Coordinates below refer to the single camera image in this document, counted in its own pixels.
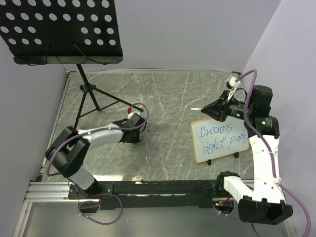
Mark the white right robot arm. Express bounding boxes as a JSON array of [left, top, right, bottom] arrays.
[[201, 85, 293, 225]]

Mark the black perforated music stand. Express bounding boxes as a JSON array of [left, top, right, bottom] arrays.
[[0, 0, 144, 129]]

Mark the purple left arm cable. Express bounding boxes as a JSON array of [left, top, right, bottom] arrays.
[[46, 103, 149, 225]]

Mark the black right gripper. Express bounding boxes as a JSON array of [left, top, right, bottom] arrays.
[[200, 90, 253, 122]]

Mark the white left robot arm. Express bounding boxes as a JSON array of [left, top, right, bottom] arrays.
[[45, 114, 147, 198]]

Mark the wire whiteboard easel stand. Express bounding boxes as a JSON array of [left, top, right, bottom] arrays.
[[206, 152, 240, 166]]

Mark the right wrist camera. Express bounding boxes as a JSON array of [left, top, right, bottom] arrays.
[[226, 77, 240, 101]]

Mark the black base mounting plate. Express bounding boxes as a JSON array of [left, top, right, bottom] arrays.
[[68, 180, 237, 214]]

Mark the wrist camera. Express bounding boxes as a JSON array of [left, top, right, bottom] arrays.
[[226, 77, 240, 101], [127, 107, 141, 119]]

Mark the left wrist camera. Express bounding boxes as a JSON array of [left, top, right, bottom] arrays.
[[127, 107, 141, 119]]

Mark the yellow framed small whiteboard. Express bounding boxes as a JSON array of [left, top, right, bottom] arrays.
[[191, 117, 250, 163]]

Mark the aluminium rail frame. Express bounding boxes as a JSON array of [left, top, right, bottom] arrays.
[[25, 77, 293, 225]]

